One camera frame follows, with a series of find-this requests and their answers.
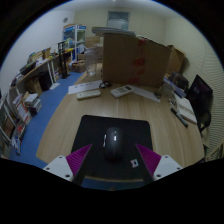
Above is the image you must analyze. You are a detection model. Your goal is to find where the small cardboard box under desk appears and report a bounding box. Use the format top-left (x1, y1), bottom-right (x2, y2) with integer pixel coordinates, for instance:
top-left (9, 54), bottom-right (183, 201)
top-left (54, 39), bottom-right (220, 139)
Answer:
top-left (24, 77), bottom-right (44, 96)

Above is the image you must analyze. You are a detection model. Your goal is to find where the white remote control with buttons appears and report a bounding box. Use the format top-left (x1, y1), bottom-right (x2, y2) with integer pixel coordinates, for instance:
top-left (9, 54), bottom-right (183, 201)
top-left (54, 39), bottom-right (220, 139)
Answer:
top-left (110, 85), bottom-right (134, 99)

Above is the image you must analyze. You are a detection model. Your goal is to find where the open tall cardboard box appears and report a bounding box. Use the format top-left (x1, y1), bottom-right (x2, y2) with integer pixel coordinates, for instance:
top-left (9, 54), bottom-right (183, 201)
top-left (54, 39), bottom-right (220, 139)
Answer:
top-left (165, 44), bottom-right (186, 76)

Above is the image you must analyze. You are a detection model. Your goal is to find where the blue book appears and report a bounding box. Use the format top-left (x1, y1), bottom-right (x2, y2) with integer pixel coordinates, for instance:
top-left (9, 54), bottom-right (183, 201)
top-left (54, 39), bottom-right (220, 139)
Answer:
top-left (163, 76), bottom-right (188, 98)

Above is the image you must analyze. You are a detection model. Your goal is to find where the stack of grey boards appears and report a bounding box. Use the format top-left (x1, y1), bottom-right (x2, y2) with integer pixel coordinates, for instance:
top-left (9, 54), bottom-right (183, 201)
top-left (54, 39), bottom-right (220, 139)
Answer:
top-left (91, 26), bottom-right (136, 38)

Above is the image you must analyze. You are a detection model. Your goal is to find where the plain white flat remote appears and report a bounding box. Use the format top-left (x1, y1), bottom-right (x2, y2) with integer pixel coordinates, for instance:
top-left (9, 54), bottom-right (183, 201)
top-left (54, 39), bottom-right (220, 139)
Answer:
top-left (76, 89), bottom-right (102, 101)

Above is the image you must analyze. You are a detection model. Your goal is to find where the clear plastic pitcher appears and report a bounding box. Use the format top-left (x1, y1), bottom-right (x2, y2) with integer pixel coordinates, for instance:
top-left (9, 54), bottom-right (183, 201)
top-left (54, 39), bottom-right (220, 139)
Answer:
top-left (84, 46), bottom-right (99, 78)

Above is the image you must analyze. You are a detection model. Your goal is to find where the black metal stand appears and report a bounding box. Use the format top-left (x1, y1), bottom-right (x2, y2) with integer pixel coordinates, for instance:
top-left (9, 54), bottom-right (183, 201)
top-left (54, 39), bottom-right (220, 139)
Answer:
top-left (57, 40), bottom-right (72, 80)

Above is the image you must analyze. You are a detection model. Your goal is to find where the white printed paper sheet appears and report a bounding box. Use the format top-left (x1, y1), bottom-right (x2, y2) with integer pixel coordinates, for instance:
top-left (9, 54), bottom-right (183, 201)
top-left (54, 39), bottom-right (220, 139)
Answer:
top-left (67, 79), bottom-right (103, 95)

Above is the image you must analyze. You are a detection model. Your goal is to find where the black marker pen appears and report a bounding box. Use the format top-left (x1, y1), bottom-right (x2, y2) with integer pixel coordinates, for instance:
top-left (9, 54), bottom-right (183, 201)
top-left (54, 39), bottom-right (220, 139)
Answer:
top-left (170, 107), bottom-right (189, 128)

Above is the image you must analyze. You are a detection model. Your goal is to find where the dark bag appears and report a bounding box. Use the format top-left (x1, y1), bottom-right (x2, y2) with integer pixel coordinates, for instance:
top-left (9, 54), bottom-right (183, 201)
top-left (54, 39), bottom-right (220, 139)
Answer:
top-left (169, 71), bottom-right (189, 91)

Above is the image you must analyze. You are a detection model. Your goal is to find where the black computer mouse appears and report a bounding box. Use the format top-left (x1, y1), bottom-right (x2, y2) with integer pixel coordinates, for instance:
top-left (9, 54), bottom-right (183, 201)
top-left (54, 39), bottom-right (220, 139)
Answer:
top-left (102, 126), bottom-right (126, 162)

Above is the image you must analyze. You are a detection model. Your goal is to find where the clear plastic cup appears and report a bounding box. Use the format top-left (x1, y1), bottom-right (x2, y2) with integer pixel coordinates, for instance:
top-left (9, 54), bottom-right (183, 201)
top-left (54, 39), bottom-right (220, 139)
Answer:
top-left (162, 81), bottom-right (175, 98)

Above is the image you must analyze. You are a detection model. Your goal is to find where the white wall desk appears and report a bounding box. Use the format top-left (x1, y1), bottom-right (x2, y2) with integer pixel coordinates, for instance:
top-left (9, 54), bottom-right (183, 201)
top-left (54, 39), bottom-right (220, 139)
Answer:
top-left (9, 48), bottom-right (74, 98)

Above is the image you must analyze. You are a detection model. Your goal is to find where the shelf unit with books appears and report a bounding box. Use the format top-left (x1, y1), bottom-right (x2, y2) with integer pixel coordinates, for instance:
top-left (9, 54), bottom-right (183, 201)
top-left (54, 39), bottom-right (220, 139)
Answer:
top-left (0, 93), bottom-right (44, 158)

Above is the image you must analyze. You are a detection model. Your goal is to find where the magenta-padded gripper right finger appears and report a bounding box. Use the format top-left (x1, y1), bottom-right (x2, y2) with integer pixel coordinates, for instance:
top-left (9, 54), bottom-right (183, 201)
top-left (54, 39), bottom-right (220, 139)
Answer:
top-left (134, 143), bottom-right (184, 185)

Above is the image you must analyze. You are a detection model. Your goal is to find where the black office chair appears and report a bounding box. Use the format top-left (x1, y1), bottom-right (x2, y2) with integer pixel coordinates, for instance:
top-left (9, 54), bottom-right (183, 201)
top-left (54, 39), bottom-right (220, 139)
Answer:
top-left (185, 74), bottom-right (214, 134)

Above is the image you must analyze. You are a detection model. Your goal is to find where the black mouse pad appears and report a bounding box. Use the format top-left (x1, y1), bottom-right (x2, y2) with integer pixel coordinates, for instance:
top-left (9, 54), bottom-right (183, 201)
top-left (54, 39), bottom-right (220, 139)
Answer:
top-left (70, 114), bottom-right (154, 183)

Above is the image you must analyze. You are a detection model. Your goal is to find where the glass-door display fridge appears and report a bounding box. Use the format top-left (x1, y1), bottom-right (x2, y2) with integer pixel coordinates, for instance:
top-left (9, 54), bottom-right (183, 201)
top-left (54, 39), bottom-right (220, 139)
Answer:
top-left (62, 23), bottom-right (87, 53)

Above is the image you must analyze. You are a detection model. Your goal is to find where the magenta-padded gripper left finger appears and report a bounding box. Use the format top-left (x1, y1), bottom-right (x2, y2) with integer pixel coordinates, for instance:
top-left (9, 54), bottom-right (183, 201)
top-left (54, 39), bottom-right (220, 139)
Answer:
top-left (43, 143), bottom-right (94, 187)

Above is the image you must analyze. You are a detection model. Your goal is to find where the low cardboard box on floor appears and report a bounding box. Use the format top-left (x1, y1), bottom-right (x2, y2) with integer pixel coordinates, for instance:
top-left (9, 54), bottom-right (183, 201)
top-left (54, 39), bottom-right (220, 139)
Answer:
top-left (71, 59), bottom-right (87, 74)

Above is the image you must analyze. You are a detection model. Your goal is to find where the grey door with window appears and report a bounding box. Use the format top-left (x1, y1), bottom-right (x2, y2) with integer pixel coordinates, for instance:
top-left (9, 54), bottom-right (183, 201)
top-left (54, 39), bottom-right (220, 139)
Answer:
top-left (106, 10), bottom-right (131, 31)

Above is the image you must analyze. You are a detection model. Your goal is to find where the large brown cardboard box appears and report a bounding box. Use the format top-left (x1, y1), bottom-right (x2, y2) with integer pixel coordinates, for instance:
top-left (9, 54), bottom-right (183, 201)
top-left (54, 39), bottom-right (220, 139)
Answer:
top-left (102, 32), bottom-right (172, 88)

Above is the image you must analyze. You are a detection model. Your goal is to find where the black computer tower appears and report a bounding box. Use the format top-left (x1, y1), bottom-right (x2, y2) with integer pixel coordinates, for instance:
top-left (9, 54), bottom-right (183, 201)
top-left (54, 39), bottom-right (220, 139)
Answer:
top-left (38, 71), bottom-right (54, 92)

